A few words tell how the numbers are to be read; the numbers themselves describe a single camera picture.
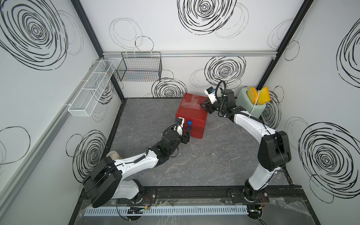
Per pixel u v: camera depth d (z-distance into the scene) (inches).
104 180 16.3
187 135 27.7
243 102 39.0
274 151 18.5
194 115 33.7
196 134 35.9
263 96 37.1
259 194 26.7
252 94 37.3
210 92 29.6
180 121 26.8
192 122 32.5
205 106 31.8
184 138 27.9
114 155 30.9
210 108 30.8
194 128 34.9
